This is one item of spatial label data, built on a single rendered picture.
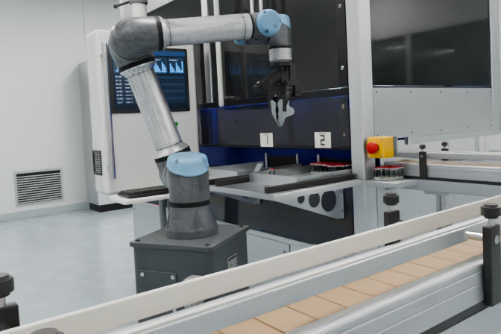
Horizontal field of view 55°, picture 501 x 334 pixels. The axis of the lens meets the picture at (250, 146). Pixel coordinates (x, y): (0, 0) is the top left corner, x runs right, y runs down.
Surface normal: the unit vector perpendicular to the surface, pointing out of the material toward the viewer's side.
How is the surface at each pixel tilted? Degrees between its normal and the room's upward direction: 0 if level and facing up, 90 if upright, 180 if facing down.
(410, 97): 90
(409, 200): 90
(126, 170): 90
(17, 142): 90
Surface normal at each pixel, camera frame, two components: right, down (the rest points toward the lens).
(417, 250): 0.60, 0.01
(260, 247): -0.80, 0.07
